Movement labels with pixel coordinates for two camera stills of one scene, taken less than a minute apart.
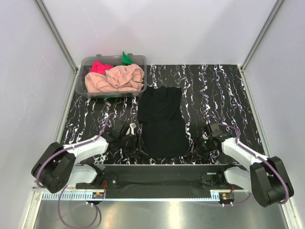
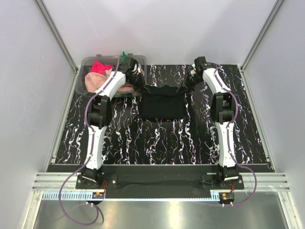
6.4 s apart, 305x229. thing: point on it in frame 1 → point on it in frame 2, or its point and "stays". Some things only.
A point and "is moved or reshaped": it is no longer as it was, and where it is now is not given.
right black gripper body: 201,147 → 190,80
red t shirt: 97,67 stays
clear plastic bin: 111,76 stays
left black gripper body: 128,144 → 137,80
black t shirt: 164,127 is moved or reshaped
